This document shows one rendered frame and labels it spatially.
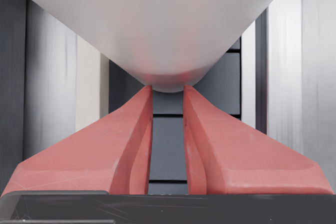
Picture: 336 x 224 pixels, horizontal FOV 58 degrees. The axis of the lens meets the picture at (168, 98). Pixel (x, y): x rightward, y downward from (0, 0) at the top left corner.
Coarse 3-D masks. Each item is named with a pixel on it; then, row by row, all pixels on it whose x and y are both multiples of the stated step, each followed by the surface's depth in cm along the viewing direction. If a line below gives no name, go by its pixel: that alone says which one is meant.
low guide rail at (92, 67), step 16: (80, 48) 14; (80, 64) 14; (96, 64) 14; (80, 80) 14; (96, 80) 14; (80, 96) 14; (96, 96) 14; (80, 112) 14; (96, 112) 14; (80, 128) 14
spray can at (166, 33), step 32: (32, 0) 4; (64, 0) 3; (96, 0) 3; (128, 0) 2; (160, 0) 3; (192, 0) 3; (224, 0) 3; (256, 0) 3; (96, 32) 4; (128, 32) 4; (160, 32) 4; (192, 32) 4; (224, 32) 4; (128, 64) 7; (160, 64) 6; (192, 64) 7
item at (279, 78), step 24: (288, 0) 10; (264, 24) 10; (288, 24) 10; (264, 48) 10; (288, 48) 10; (264, 72) 10; (288, 72) 10; (264, 96) 10; (288, 96) 10; (264, 120) 10; (288, 120) 9; (288, 144) 9
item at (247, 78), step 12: (252, 24) 18; (240, 36) 18; (252, 36) 18; (240, 48) 18; (252, 48) 18; (240, 60) 18; (252, 60) 18; (240, 72) 18; (252, 72) 18; (240, 84) 18; (252, 84) 18; (240, 96) 18; (252, 96) 18; (240, 108) 18; (252, 108) 18; (240, 120) 18; (252, 120) 18
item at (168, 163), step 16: (112, 64) 18; (224, 64) 18; (112, 80) 18; (128, 80) 18; (208, 80) 18; (224, 80) 18; (112, 96) 18; (128, 96) 18; (160, 96) 18; (176, 96) 18; (208, 96) 18; (224, 96) 18; (160, 112) 18; (176, 112) 18; (160, 128) 18; (176, 128) 18; (160, 144) 18; (176, 144) 18; (160, 160) 18; (176, 160) 18; (160, 176) 18; (176, 176) 18; (160, 192) 18; (176, 192) 18
